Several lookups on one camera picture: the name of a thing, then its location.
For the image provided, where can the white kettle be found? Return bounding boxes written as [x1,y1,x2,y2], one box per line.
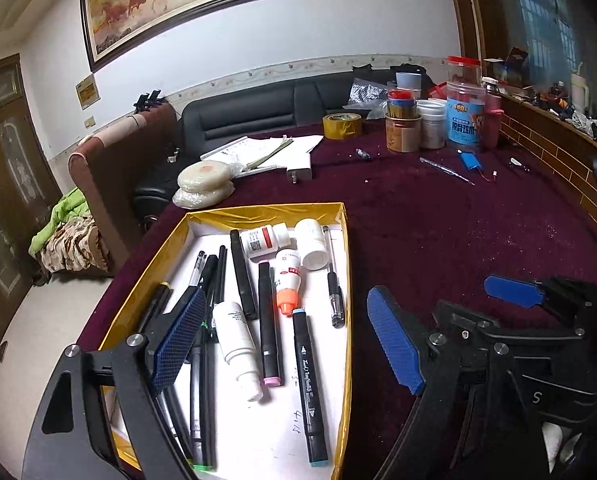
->
[570,72,592,117]

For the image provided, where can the framed horse painting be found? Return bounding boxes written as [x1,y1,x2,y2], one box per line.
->
[79,0,302,73]

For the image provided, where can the white plastic jar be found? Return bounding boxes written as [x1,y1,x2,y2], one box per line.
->
[417,99,450,150]

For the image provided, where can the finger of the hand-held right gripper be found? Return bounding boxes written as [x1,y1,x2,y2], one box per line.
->
[431,300,586,348]
[484,275,597,326]

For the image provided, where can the small wall calendar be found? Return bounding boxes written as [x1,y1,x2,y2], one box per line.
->
[75,73,101,110]

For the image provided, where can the black marker green caps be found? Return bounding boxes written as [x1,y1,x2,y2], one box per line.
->
[189,254,220,472]

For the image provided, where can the white pill bottle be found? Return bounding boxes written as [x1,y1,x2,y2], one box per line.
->
[294,218,331,272]

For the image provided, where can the yellow tape roll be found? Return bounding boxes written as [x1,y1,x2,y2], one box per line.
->
[321,112,363,140]

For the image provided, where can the blue cardboard box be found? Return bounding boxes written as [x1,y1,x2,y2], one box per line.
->
[482,47,530,95]

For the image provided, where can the gold cardboard box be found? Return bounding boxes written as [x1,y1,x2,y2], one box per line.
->
[98,202,353,480]

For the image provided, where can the silver plastic bag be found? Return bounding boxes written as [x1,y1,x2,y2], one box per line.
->
[347,78,396,121]

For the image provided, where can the black leather sofa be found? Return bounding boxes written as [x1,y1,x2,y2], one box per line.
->
[133,71,394,213]

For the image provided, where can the blue battery pack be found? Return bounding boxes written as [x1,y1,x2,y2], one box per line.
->
[458,151,497,182]

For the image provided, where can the wooden brick-pattern cabinet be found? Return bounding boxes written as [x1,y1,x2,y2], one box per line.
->
[495,92,597,233]

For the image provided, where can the pink thermos knit sleeve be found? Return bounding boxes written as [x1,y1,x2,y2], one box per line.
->
[479,76,504,149]

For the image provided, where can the white spray tube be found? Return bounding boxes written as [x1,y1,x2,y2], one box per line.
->
[212,301,264,402]

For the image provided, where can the brown wooden door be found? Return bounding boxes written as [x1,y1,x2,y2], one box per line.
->
[0,54,64,376]

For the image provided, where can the white papers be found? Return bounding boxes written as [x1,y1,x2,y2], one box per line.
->
[200,134,325,177]

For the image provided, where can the black marker pink caps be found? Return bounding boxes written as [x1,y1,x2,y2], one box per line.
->
[257,261,284,387]

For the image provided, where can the white charger plug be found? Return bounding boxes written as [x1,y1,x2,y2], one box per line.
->
[285,153,313,184]

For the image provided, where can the metal tweezers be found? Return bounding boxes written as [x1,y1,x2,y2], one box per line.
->
[419,157,477,187]

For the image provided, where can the white bottle red label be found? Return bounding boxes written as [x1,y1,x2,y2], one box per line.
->
[239,223,292,261]

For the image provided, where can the white bottle orange cap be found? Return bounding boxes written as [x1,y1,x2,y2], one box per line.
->
[274,249,300,317]

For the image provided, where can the black phone holder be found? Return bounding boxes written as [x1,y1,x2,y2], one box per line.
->
[133,90,162,112]

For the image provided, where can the green blanket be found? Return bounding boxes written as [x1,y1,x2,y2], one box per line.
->
[28,187,90,257]

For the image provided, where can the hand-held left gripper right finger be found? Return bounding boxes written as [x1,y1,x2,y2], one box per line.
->
[367,286,549,480]

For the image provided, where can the brown armchair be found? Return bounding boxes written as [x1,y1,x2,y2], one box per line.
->
[68,104,179,277]

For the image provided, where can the black marker teal caps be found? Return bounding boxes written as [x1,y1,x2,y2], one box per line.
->
[292,308,330,468]

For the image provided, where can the clear black gel pen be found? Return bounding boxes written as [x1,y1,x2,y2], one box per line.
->
[321,225,346,329]

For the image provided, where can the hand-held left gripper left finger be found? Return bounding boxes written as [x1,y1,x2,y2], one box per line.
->
[22,286,208,480]

